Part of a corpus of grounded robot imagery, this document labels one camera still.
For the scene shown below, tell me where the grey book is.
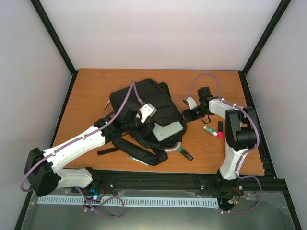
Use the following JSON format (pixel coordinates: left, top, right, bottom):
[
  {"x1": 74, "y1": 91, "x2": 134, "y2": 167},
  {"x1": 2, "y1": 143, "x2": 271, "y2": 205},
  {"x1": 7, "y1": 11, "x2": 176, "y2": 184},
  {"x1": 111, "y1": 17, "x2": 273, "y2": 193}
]
[{"x1": 152, "y1": 121, "x2": 183, "y2": 142}]

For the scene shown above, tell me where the black student backpack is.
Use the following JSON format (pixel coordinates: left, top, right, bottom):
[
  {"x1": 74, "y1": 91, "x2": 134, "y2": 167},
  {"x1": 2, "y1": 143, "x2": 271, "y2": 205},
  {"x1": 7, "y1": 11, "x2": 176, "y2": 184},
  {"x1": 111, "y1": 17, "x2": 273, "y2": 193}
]
[{"x1": 95, "y1": 79, "x2": 187, "y2": 166}]

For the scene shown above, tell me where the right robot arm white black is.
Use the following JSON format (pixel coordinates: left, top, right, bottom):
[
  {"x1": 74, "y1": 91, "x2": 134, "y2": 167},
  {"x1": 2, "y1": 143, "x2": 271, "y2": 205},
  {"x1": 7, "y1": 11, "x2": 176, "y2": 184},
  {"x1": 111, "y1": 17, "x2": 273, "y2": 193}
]
[{"x1": 182, "y1": 87, "x2": 260, "y2": 190}]

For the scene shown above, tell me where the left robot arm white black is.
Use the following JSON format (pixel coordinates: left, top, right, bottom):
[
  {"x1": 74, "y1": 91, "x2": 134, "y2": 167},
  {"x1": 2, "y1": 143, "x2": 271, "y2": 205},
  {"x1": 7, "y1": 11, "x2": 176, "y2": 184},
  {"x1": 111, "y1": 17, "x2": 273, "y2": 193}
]
[{"x1": 23, "y1": 106, "x2": 156, "y2": 197}]

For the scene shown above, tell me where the white green glue stick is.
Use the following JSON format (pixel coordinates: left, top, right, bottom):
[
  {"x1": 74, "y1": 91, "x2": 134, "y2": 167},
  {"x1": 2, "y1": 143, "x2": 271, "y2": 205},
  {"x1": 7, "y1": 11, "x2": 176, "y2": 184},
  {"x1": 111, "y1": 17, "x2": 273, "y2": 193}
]
[{"x1": 203, "y1": 126, "x2": 218, "y2": 137}]

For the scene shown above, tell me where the pink black highlighter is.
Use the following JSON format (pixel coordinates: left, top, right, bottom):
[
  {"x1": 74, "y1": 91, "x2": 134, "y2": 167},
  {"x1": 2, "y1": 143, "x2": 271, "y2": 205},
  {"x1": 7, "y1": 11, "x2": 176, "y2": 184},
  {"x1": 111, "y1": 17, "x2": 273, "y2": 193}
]
[{"x1": 217, "y1": 121, "x2": 224, "y2": 138}]

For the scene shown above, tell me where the green black highlighter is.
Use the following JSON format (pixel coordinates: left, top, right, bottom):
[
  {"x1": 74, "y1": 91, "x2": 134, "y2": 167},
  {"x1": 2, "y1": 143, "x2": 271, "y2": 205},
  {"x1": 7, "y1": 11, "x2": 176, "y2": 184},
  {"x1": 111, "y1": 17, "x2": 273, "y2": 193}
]
[{"x1": 178, "y1": 148, "x2": 194, "y2": 161}]

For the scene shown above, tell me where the silver pen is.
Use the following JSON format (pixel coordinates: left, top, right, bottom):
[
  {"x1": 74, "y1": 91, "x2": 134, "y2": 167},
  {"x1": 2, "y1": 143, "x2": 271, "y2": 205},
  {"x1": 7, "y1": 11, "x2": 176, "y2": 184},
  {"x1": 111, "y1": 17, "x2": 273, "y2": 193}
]
[{"x1": 126, "y1": 155, "x2": 149, "y2": 166}]

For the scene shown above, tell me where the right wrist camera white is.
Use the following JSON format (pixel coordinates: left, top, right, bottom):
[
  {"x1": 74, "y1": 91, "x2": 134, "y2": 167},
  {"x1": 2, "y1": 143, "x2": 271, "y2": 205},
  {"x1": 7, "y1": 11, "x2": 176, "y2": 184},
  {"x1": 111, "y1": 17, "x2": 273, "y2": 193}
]
[{"x1": 183, "y1": 97, "x2": 197, "y2": 110}]

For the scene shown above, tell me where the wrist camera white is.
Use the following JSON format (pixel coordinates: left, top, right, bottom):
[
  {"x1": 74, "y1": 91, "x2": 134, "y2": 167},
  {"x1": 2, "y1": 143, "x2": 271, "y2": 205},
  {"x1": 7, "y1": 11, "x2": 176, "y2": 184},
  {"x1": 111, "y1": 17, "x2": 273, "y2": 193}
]
[
  {"x1": 139, "y1": 103, "x2": 157, "y2": 123},
  {"x1": 183, "y1": 97, "x2": 197, "y2": 110}
]

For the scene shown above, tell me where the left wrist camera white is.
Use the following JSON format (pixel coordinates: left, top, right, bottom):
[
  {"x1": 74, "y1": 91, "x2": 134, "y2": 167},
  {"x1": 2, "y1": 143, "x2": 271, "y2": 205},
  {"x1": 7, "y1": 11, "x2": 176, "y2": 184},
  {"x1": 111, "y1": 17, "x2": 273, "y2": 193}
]
[{"x1": 139, "y1": 103, "x2": 157, "y2": 123}]

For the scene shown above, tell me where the black aluminium rail base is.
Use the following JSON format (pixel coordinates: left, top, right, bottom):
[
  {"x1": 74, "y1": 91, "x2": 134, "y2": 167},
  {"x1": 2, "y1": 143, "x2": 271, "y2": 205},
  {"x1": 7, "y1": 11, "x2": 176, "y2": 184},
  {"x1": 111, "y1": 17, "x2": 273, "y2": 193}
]
[{"x1": 31, "y1": 169, "x2": 288, "y2": 199}]

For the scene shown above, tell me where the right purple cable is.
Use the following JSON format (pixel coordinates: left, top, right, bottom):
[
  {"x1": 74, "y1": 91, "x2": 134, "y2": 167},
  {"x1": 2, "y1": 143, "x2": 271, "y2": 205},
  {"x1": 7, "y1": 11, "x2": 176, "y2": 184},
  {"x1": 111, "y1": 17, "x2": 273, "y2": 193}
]
[{"x1": 187, "y1": 73, "x2": 262, "y2": 214}]

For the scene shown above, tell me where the light blue cable duct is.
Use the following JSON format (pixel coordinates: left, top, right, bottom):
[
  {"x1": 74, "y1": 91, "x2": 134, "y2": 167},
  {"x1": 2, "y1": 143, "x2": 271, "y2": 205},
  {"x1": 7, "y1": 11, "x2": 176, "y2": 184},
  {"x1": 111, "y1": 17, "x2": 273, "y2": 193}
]
[{"x1": 37, "y1": 195, "x2": 218, "y2": 208}]

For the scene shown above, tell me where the right black frame post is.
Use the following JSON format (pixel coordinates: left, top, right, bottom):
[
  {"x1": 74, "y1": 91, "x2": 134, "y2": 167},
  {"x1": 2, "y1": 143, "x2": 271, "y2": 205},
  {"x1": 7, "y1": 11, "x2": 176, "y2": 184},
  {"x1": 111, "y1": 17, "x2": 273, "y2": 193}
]
[{"x1": 242, "y1": 0, "x2": 292, "y2": 75}]

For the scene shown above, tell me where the black frame post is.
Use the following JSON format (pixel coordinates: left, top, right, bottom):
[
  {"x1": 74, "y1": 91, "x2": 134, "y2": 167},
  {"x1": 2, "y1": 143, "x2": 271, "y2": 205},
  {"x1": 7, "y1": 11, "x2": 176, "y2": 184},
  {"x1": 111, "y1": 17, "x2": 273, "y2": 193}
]
[
  {"x1": 242, "y1": 0, "x2": 292, "y2": 75},
  {"x1": 30, "y1": 0, "x2": 78, "y2": 75}
]

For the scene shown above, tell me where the left black frame post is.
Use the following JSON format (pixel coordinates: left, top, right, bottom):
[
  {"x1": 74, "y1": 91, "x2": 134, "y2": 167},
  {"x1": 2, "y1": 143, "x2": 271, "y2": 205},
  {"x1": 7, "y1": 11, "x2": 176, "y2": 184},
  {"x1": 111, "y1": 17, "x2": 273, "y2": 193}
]
[{"x1": 30, "y1": 0, "x2": 78, "y2": 75}]

